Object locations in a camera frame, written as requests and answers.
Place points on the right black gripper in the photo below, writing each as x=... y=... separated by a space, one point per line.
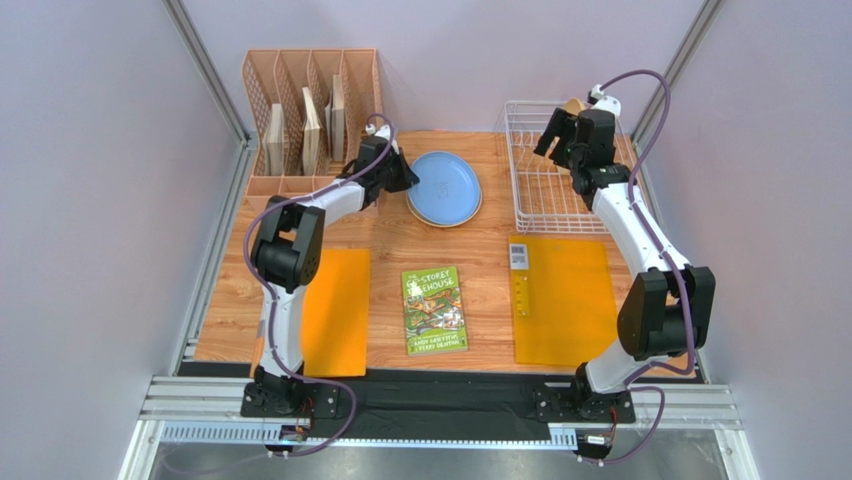
x=565 y=137

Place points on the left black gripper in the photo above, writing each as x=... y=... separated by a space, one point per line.
x=408 y=177

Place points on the blue plate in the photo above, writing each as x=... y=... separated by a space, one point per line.
x=443 y=173

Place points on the cream yellow plate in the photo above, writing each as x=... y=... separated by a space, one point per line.
x=444 y=212

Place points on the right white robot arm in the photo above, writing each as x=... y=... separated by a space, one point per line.
x=667 y=310

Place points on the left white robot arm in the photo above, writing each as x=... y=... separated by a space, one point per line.
x=285 y=256

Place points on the tan yellow plate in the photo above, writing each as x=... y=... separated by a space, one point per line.
x=574 y=106

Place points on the middle beige book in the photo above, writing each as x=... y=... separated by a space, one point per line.
x=311 y=134

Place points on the pink desk file organizer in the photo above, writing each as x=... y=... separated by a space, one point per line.
x=278 y=76

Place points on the left beige book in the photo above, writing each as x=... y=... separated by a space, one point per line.
x=275 y=141

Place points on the green children's book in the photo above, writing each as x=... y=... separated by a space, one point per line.
x=433 y=313

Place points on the left orange folder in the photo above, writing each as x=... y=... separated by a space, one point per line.
x=334 y=317

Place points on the orange folder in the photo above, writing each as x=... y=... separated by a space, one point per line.
x=562 y=299
x=334 y=317

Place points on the right orange folder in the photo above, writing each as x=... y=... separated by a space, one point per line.
x=562 y=299

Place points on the black base mat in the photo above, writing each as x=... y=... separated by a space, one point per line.
x=464 y=406

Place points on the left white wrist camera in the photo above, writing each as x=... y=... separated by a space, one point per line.
x=381 y=133

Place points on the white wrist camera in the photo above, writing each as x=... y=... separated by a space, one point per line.
x=381 y=133
x=597 y=99

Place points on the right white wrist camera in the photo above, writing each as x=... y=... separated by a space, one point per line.
x=597 y=99

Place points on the white wire dish rack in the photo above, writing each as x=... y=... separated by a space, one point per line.
x=544 y=199

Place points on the right aluminium frame post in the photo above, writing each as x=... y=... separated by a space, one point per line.
x=700 y=26

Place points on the aluminium frame post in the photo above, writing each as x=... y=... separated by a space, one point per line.
x=192 y=40
x=700 y=26

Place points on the left aluminium frame post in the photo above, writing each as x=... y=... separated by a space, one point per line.
x=192 y=40

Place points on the aluminium front rail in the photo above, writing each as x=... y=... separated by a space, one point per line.
x=198 y=409

